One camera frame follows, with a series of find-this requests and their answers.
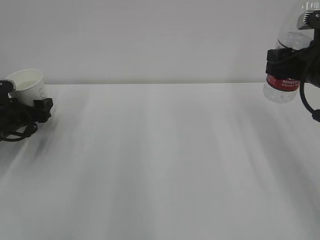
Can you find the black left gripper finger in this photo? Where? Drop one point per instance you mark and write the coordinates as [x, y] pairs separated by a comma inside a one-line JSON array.
[[40, 112]]

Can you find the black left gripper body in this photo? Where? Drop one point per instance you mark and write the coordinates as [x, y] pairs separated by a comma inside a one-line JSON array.
[[14, 118]]

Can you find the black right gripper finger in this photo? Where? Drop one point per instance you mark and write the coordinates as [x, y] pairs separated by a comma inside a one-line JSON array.
[[284, 63]]

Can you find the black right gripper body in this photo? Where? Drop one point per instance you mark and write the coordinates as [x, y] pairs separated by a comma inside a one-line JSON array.
[[311, 60]]

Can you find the clear water bottle red label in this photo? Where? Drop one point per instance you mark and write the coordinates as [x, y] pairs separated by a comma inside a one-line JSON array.
[[284, 91]]

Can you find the white paper cup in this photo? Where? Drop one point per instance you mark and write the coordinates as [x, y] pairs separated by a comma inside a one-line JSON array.
[[29, 86]]

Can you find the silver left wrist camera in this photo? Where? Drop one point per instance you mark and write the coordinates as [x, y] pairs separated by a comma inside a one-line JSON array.
[[7, 86]]

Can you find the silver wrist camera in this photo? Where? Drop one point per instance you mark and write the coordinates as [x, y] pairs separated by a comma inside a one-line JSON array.
[[7, 86], [309, 20]]

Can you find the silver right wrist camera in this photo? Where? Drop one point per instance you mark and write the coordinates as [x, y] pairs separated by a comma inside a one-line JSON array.
[[309, 20]]

